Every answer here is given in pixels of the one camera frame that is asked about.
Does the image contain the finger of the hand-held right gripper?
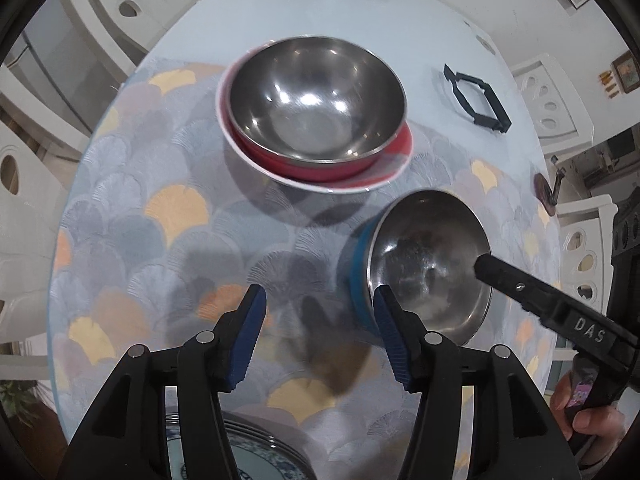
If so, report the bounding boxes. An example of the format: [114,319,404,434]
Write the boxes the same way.
[473,254,567,325]

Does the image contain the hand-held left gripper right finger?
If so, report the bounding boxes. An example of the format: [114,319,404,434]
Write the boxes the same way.
[372,284,571,480]

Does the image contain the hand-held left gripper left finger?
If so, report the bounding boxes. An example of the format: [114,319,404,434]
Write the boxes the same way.
[57,284,268,480]

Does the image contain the blue steel bowl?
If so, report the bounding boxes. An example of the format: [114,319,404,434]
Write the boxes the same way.
[340,190,493,346]

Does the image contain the red steel bowl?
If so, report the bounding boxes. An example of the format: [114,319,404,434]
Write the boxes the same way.
[227,36,407,183]

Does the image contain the person's right hand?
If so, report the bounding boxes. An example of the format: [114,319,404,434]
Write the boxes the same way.
[550,372,627,457]

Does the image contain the small dark round ornament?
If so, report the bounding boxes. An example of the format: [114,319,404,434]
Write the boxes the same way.
[534,157,568,216]

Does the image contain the white carved chair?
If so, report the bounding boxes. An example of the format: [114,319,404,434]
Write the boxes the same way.
[510,52,598,158]
[0,67,88,346]
[60,0,218,58]
[555,194,621,311]

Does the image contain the green potted plant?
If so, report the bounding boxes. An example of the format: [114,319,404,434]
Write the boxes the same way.
[0,380,48,418]

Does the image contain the black trivet frame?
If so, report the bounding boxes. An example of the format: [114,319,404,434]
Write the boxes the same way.
[442,64,513,133]

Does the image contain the framed wall picture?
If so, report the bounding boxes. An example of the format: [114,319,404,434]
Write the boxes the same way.
[611,51,638,95]

